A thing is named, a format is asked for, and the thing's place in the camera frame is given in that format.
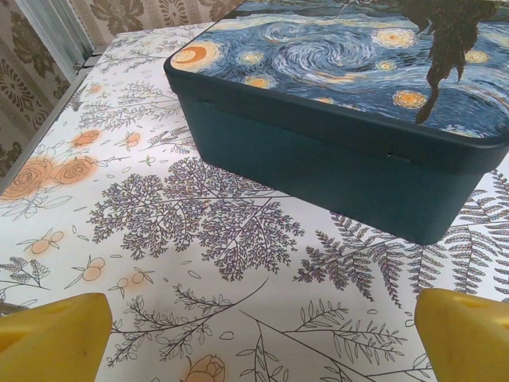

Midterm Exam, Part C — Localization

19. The aluminium frame post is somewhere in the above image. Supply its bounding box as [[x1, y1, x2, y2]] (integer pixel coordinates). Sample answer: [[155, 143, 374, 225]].
[[23, 0, 99, 76]]

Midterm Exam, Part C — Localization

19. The floral patterned table cover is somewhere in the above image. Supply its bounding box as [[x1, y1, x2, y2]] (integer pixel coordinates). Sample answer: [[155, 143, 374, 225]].
[[0, 19, 509, 382]]

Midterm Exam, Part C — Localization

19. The starry night print tin box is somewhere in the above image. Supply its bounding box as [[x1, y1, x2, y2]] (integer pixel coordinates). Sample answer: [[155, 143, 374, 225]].
[[164, 0, 509, 245]]

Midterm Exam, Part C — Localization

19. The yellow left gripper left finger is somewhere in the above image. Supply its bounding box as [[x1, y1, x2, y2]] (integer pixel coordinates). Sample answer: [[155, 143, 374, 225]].
[[0, 293, 114, 382]]

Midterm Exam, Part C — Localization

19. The aluminium frame rail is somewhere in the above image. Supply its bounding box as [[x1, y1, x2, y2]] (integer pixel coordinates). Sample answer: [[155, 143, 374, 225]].
[[0, 43, 107, 200]]

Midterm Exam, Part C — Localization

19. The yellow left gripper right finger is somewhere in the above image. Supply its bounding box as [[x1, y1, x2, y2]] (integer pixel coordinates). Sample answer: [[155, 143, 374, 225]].
[[414, 288, 509, 382]]

